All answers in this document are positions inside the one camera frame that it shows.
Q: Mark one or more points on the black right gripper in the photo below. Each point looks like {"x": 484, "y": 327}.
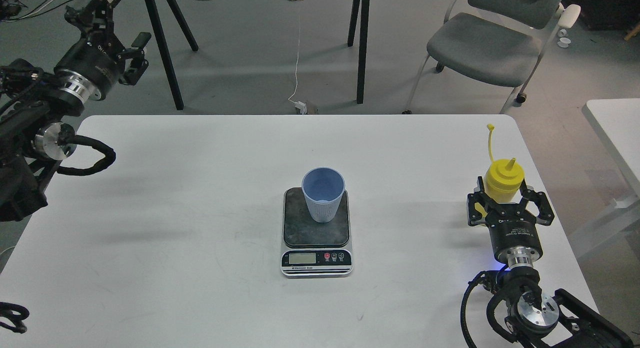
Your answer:
{"x": 512, "y": 228}

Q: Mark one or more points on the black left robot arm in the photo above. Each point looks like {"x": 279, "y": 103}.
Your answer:
{"x": 35, "y": 142}

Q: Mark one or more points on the yellow squeeze bottle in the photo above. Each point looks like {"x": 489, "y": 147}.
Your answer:
{"x": 503, "y": 177}

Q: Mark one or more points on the white cap on floor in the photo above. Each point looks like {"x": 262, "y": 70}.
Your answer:
{"x": 564, "y": 42}

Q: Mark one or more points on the blue ribbed plastic cup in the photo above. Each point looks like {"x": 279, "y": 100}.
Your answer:
{"x": 323, "y": 189}

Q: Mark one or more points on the white side table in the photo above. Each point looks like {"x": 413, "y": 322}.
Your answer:
{"x": 616, "y": 123}

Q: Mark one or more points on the digital kitchen scale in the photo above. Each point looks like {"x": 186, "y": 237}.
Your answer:
{"x": 315, "y": 250}

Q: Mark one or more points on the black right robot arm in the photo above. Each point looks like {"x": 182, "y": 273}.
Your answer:
{"x": 519, "y": 310}

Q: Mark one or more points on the grey office chair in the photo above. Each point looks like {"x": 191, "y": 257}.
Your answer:
{"x": 495, "y": 54}

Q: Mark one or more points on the white power adapter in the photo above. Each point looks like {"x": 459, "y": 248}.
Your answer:
{"x": 306, "y": 108}

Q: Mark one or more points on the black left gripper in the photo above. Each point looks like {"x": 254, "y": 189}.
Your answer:
{"x": 86, "y": 71}

